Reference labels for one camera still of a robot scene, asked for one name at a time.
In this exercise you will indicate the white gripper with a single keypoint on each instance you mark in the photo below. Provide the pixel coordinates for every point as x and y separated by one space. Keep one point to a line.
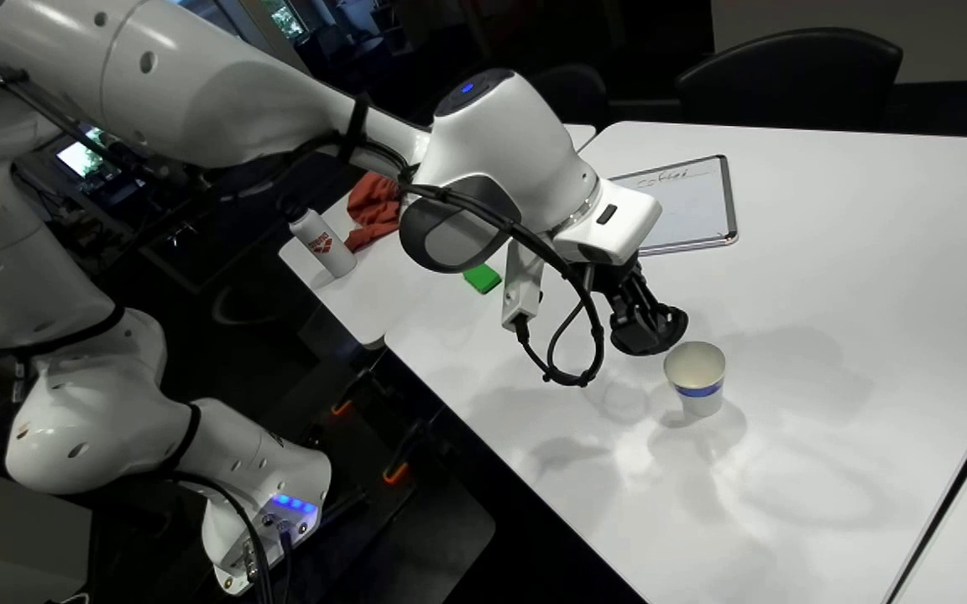
615 222

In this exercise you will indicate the black round cup lid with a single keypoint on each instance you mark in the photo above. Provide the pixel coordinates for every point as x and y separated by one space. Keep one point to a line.
654 333

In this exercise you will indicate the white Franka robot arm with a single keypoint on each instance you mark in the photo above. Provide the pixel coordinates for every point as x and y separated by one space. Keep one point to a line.
170 87

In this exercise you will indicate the blue and white coffee cup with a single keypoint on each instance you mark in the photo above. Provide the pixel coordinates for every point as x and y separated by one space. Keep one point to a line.
698 377

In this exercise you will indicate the small framed whiteboard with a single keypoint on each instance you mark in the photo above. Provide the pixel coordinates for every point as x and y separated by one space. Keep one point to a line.
689 204

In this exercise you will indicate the green block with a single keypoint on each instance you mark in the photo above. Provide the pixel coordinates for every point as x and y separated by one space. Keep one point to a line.
484 280

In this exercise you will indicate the small black office chair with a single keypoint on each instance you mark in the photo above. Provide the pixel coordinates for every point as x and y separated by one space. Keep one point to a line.
572 87

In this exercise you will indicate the red cloth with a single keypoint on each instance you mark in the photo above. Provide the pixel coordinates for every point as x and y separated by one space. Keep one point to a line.
370 208

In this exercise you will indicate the large black office chair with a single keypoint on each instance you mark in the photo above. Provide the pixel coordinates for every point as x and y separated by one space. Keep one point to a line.
792 72

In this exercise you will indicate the orange table clamp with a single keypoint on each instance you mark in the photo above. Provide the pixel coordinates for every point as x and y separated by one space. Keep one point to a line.
344 408
394 475

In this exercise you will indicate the lit monitor screen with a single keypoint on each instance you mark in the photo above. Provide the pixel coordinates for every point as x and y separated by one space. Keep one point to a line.
78 160

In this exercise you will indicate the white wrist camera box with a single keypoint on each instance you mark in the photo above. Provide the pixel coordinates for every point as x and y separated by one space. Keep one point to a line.
525 283

